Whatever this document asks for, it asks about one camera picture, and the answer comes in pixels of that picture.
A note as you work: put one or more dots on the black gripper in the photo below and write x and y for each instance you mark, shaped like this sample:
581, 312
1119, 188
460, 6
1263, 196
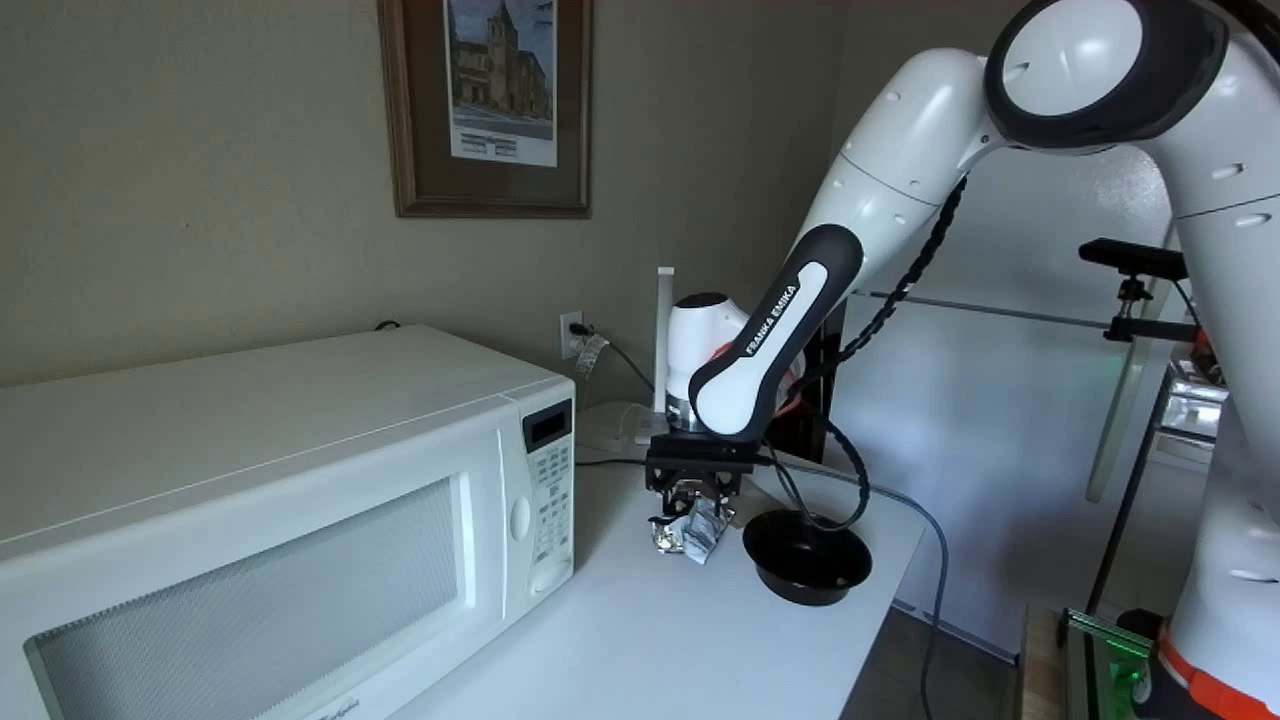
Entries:
694, 496

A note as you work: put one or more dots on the crinkled silver foil packet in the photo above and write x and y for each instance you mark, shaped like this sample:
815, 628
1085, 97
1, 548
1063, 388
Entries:
697, 544

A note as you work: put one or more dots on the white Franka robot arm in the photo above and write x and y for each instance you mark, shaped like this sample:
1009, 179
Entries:
880, 173

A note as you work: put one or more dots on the black round bowl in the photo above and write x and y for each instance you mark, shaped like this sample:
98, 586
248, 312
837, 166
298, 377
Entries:
805, 563

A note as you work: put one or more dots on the thin metal rod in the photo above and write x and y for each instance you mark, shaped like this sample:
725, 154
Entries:
987, 309

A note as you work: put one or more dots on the wooden robot platform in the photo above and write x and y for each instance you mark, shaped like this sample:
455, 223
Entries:
1043, 682

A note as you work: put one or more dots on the white microwave oven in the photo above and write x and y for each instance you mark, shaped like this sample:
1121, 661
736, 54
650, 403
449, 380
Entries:
266, 453

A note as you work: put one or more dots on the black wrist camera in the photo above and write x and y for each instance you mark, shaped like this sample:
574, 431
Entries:
705, 462

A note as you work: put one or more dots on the white wall outlet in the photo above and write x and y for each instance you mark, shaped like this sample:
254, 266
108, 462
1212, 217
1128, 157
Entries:
570, 334

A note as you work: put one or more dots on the green-lit metal rail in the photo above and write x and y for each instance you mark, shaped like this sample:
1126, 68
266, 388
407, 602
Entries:
1105, 653

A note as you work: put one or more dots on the brown framed wall picture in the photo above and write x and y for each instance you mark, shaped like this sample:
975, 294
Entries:
427, 135

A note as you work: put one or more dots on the silver metal bracket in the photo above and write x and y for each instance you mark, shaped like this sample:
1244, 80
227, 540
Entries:
1194, 405

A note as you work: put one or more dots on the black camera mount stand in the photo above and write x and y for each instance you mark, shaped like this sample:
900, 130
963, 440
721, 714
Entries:
1135, 259

